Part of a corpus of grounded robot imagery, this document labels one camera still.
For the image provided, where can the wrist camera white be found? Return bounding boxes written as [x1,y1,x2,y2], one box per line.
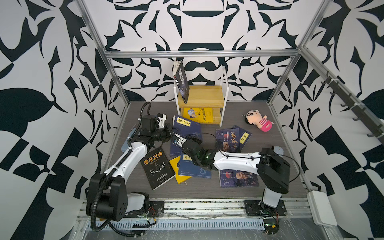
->
[173,134,187,148]
[157,114,167,129]

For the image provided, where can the purple old man book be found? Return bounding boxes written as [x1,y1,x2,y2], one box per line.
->
[219,170,259,188]
[216,128,241,153]

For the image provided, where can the blue book with yellow label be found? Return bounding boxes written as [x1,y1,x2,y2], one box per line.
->
[170,115,203,157]

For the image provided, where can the yellow cartoon book on shelf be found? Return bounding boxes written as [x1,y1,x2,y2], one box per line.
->
[183,108,221,125]

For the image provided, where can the white wooden two-tier shelf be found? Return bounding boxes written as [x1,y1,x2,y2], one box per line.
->
[173,67,230,127]

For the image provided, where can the yellow cartoon book on table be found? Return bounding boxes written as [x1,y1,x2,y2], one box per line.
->
[169,156,191,184]

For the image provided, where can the purple old man book lower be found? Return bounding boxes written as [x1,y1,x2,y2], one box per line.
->
[219,170,259,188]

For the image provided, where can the white grey round speaker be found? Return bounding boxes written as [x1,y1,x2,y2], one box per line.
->
[271,146,285,156]

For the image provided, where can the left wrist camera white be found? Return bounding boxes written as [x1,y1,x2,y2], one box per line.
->
[157,114,167,129]

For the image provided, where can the black book standing on shelf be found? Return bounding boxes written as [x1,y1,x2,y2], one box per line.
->
[173,61,190,104]

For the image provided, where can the blue book beige label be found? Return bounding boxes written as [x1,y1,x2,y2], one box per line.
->
[178,154,212,179]

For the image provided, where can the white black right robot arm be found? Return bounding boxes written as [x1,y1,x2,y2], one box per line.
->
[174,137,291,210]

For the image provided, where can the black deer antler book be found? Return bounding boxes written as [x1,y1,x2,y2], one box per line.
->
[140,147,176,191]

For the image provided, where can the light blue glasses case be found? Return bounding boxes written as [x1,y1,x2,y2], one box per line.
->
[121,128,136,153]

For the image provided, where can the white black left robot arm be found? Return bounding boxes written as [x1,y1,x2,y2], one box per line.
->
[86,102,172,232]

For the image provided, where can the purple old man book upper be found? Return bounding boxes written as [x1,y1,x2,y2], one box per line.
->
[216,128,241,153]

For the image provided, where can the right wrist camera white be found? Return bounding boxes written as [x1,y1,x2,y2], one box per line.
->
[173,134,187,148]

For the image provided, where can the white power box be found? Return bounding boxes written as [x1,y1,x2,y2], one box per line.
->
[307,191,338,227]

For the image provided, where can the plush doll pink shorts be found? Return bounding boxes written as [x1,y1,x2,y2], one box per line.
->
[245,110,275,132]

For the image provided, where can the black wall hook rail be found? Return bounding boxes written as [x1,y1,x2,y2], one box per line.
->
[322,71,384,145]

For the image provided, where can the small blue book yellow label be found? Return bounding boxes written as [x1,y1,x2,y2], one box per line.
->
[233,125,252,150]

